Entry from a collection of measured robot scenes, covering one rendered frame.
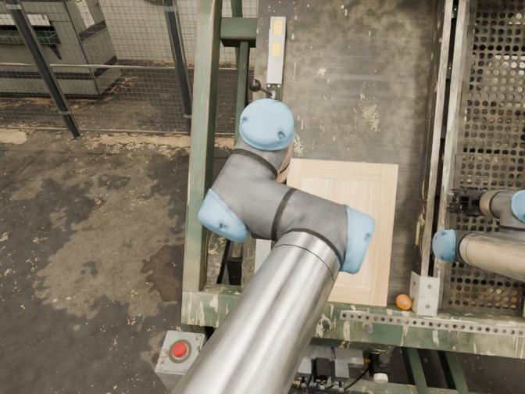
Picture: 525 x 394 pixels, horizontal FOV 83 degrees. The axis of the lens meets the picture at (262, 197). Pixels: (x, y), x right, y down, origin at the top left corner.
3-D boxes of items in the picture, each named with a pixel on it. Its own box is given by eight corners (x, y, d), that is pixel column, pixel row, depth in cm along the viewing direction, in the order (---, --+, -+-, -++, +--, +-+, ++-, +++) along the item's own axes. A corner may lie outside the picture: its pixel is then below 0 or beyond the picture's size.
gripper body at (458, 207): (449, 188, 92) (473, 188, 80) (478, 189, 91) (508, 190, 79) (447, 213, 92) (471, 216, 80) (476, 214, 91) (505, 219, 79)
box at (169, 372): (166, 390, 97) (153, 370, 85) (178, 351, 106) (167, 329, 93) (203, 394, 96) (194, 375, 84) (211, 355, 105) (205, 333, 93)
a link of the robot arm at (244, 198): (259, 245, 34) (298, 166, 37) (182, 211, 38) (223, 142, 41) (272, 260, 41) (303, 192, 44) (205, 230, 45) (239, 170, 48)
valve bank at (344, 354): (248, 395, 111) (245, 373, 95) (252, 354, 122) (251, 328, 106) (385, 411, 108) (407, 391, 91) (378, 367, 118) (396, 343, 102)
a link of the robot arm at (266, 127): (224, 134, 39) (253, 84, 41) (234, 170, 49) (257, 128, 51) (280, 156, 37) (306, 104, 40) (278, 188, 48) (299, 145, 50)
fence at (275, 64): (254, 292, 108) (252, 296, 104) (271, 23, 104) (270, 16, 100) (267, 293, 108) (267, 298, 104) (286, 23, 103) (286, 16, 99)
